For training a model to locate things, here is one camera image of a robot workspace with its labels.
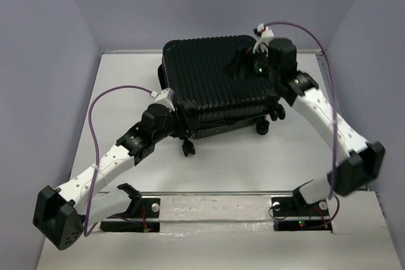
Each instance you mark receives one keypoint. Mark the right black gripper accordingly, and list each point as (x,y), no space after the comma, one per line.
(243,59)

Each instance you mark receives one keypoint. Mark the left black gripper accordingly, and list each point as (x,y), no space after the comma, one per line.
(189,123)

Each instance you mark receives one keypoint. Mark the black hard-shell suitcase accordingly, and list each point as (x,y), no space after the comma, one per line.
(193,69)

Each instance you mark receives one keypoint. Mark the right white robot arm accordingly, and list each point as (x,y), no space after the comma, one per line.
(355,160)

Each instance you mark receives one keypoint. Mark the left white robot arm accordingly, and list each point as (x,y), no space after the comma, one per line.
(64,213)

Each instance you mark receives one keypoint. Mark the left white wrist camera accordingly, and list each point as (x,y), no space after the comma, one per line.
(165,98)

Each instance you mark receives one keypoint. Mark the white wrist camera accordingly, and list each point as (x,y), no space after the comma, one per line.
(264,35)
(165,98)

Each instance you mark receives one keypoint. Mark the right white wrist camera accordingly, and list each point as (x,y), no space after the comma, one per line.
(264,35)

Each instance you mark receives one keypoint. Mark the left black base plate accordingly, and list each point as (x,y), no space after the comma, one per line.
(142,217)

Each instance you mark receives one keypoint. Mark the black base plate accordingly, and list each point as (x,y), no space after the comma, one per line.
(142,217)
(305,210)

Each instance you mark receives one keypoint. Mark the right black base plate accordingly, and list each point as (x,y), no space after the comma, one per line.
(305,210)

